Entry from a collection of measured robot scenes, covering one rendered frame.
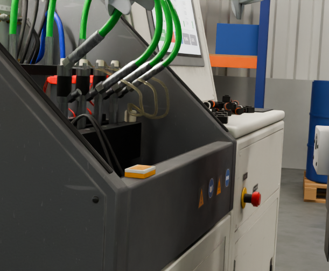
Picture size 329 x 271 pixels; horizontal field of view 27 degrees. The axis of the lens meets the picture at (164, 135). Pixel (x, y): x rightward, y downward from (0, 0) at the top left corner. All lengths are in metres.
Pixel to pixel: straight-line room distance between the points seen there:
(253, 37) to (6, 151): 5.66
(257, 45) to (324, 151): 5.13
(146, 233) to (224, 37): 5.57
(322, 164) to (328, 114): 4.50
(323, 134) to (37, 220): 0.68
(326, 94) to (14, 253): 5.10
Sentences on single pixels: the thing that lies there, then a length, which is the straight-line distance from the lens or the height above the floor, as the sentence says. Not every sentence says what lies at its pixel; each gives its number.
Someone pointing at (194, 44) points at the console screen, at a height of 1.18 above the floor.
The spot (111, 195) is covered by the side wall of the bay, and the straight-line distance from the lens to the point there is 0.87.
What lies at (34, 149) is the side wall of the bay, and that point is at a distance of 0.91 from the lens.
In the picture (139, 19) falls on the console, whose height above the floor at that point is 1.22.
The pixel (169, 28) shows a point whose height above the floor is 1.18.
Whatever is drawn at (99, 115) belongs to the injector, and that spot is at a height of 1.00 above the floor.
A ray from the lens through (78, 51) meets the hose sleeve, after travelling 1.16.
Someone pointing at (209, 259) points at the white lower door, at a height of 0.73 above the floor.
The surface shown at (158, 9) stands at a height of 1.21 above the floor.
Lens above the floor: 1.12
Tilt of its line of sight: 6 degrees down
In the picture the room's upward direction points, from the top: 3 degrees clockwise
